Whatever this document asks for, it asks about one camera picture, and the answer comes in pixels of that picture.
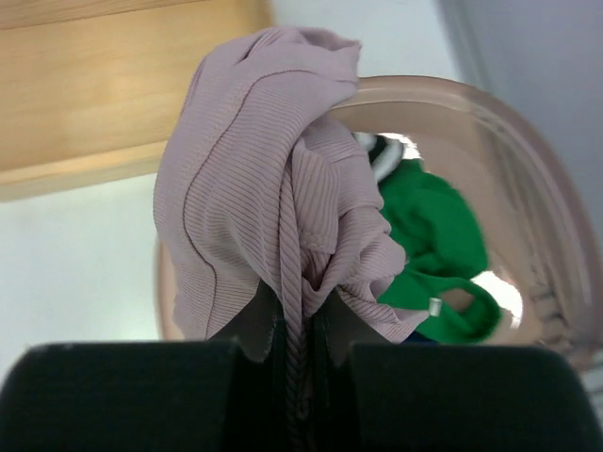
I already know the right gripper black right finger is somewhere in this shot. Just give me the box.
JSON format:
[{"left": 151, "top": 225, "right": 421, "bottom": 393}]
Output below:
[{"left": 313, "top": 295, "right": 602, "bottom": 451}]

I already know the black white striped tank top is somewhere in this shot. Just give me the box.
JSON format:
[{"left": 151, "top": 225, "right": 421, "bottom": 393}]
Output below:
[{"left": 353, "top": 132, "right": 406, "bottom": 184}]

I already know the wooden clothes rack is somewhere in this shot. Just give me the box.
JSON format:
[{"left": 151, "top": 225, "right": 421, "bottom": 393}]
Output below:
[{"left": 1, "top": 1, "right": 271, "bottom": 201}]

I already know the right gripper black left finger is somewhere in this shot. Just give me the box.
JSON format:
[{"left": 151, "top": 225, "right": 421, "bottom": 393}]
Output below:
[{"left": 1, "top": 284, "right": 285, "bottom": 451}]

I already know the translucent pink plastic basket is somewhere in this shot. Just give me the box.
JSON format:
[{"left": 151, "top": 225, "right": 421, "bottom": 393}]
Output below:
[{"left": 158, "top": 76, "right": 602, "bottom": 371}]

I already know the green tank top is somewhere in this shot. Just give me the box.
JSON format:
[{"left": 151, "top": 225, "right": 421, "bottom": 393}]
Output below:
[{"left": 378, "top": 159, "right": 502, "bottom": 345}]

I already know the pink tank top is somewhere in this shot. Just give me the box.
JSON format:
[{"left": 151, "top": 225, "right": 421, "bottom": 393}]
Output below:
[{"left": 154, "top": 27, "right": 428, "bottom": 444}]

